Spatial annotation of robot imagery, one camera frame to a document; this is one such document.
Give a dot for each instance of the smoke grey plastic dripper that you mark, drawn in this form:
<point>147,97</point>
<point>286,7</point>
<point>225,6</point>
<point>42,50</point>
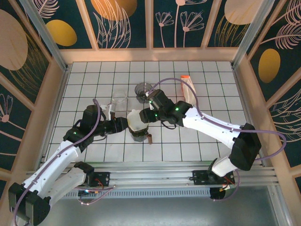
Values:
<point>141,90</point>

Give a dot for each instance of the orange-topped filter holder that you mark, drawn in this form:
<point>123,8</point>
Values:
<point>185,77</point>

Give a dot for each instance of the olive green dripper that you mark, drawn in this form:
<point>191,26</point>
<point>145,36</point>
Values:
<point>141,133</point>

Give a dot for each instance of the aluminium side rail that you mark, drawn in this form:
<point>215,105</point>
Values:
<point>241,94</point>
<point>60,94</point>

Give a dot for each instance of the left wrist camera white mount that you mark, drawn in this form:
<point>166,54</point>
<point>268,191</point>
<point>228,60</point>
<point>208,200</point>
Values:
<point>109,110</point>

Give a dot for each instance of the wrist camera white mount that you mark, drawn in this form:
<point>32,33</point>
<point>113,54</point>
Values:
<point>149,93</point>
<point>109,110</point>

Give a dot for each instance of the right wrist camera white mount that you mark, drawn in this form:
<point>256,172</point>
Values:
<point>149,93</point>

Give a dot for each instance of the white paper coffee filter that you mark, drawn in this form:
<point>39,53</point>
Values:
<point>136,121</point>

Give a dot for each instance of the aluminium corner post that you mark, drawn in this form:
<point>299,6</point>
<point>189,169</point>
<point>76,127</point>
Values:
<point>44,35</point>
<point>252,33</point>

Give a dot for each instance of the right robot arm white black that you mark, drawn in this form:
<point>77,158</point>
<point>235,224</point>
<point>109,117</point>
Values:
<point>211,127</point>

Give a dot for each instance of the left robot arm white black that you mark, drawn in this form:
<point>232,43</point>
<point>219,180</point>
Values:
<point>54,160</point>

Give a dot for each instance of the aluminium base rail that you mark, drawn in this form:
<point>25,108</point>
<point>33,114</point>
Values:
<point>152,175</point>

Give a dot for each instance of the grey metal sheet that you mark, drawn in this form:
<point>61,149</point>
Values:
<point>152,212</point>

